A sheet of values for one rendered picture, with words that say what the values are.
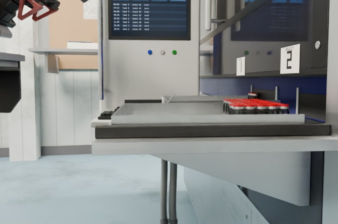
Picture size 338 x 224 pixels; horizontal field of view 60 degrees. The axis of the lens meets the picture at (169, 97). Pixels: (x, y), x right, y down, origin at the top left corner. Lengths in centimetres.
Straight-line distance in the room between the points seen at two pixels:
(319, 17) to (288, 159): 27
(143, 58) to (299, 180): 101
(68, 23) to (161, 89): 270
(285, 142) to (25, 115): 356
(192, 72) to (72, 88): 268
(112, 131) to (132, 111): 28
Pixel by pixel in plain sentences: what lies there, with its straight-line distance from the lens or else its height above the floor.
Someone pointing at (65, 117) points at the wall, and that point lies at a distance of 401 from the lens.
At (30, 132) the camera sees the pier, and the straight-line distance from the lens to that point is 390.
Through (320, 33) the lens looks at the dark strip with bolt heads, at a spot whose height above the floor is 106.
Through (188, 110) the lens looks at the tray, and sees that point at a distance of 77.
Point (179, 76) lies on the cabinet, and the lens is 146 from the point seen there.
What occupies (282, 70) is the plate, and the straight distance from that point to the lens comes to 73.
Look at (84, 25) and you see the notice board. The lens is 398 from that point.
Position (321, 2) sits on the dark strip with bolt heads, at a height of 112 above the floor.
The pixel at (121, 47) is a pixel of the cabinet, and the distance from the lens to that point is 146.
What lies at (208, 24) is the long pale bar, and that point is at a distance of 125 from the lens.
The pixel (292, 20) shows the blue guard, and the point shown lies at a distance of 71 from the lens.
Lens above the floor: 98
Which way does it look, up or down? 4 degrees down
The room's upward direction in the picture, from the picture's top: straight up
